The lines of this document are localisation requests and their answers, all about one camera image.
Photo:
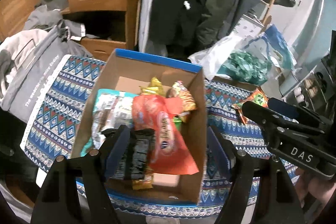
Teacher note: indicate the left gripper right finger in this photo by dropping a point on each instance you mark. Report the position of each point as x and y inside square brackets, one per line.
[231, 162]

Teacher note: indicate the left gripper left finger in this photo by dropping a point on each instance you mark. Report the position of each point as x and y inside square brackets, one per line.
[102, 163]

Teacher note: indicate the yellow long cracker pack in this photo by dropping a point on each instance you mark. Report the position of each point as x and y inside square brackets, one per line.
[146, 182]

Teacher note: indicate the teal white snack bag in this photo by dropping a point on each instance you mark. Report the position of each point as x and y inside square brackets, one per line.
[111, 109]

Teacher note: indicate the red-orange snack bag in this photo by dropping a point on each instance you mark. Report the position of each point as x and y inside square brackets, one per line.
[170, 154]

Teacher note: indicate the french-fry snack bag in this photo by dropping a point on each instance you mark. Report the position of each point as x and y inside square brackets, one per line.
[188, 103]

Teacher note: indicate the gold foil snack bag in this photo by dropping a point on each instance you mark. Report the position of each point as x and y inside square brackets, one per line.
[154, 87]

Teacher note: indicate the person's right hand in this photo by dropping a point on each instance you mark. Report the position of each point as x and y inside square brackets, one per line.
[320, 189]

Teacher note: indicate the grey shoe rack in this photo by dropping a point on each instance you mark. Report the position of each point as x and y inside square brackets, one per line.
[312, 89]

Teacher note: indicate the blue-rimmed cardboard box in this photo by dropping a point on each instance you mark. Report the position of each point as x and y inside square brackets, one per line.
[127, 71]

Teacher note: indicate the teal crumpled fabric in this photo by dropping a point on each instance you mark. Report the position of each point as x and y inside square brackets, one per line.
[245, 67]

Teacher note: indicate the blue plastic bag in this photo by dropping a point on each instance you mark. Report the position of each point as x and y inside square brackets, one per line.
[274, 48]

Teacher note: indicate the white plastic bag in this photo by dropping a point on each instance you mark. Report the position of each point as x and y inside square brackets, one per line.
[214, 57]

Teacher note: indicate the grey fabric laundry basket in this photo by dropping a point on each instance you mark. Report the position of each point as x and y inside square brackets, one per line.
[32, 75]

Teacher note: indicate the grey clothes pile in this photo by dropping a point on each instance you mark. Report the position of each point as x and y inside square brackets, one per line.
[48, 14]

